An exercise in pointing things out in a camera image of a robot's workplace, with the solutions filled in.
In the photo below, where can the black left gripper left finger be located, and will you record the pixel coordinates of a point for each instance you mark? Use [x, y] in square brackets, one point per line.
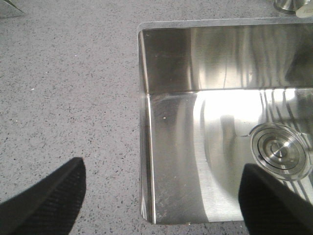
[50, 207]

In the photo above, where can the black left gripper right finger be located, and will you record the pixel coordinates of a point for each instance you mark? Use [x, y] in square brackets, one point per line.
[271, 208]

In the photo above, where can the stainless steel sink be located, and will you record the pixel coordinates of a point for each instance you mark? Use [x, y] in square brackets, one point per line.
[204, 85]

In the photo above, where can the steel gooseneck faucet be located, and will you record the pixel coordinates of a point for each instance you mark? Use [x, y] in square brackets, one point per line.
[300, 8]

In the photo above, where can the steel sink drain plug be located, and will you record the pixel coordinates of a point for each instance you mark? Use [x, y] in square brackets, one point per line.
[281, 151]

